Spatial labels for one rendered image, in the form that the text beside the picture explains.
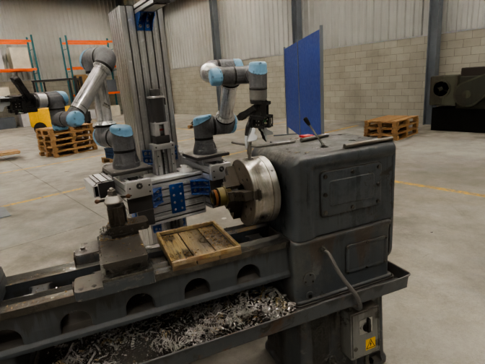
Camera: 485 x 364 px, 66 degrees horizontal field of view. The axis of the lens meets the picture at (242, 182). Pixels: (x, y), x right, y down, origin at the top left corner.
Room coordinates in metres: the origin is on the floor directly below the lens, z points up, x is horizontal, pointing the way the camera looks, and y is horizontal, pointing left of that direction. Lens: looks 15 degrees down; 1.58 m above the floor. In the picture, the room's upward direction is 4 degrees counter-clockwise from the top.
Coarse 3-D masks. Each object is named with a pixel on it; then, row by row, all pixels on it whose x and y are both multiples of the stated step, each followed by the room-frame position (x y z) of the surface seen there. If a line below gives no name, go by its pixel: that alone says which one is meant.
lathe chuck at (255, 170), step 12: (240, 168) 1.66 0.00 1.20; (252, 168) 1.60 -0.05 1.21; (264, 168) 1.61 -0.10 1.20; (240, 180) 1.67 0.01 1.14; (252, 180) 1.55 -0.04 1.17; (264, 180) 1.57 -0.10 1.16; (264, 192) 1.55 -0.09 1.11; (252, 204) 1.56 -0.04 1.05; (264, 204) 1.54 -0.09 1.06; (252, 216) 1.57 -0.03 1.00
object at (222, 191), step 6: (222, 186) 1.65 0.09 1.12; (210, 192) 1.63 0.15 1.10; (216, 192) 1.60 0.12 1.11; (222, 192) 1.61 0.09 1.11; (210, 198) 1.64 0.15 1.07; (216, 198) 1.59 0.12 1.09; (222, 198) 1.59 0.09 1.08; (228, 198) 1.60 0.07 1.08; (216, 204) 1.59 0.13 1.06; (222, 204) 1.60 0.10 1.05
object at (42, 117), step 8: (40, 80) 15.38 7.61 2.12; (48, 80) 15.39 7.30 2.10; (56, 80) 15.48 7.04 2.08; (64, 80) 16.19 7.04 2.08; (80, 80) 16.23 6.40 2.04; (80, 88) 16.45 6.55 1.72; (72, 96) 15.44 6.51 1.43; (32, 112) 15.32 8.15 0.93; (40, 112) 15.34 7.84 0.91; (48, 112) 15.35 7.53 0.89; (88, 112) 16.23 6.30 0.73; (32, 120) 15.32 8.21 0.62; (40, 120) 15.33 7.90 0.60; (48, 120) 15.35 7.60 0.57; (88, 120) 16.06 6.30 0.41
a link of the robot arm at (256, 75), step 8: (256, 64) 1.57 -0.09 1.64; (264, 64) 1.58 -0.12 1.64; (248, 72) 1.61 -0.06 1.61; (256, 72) 1.57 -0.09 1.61; (264, 72) 1.58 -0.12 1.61; (248, 80) 1.63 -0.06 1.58; (256, 80) 1.57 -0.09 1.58; (264, 80) 1.58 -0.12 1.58; (256, 88) 1.57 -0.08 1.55; (264, 88) 1.58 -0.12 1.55
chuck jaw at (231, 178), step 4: (232, 164) 1.75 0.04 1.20; (228, 168) 1.72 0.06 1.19; (232, 168) 1.73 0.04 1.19; (228, 172) 1.71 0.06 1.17; (232, 172) 1.71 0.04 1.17; (224, 176) 1.69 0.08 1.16; (228, 176) 1.69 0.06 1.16; (232, 176) 1.70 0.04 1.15; (236, 176) 1.70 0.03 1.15; (224, 180) 1.70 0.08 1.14; (228, 180) 1.68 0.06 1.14; (232, 180) 1.68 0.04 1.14; (236, 180) 1.69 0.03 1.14; (224, 184) 1.66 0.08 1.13; (228, 184) 1.66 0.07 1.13; (232, 184) 1.67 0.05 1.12; (236, 184) 1.67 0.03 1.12; (240, 184) 1.68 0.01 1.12; (232, 188) 1.69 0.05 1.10; (236, 188) 1.70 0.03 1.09
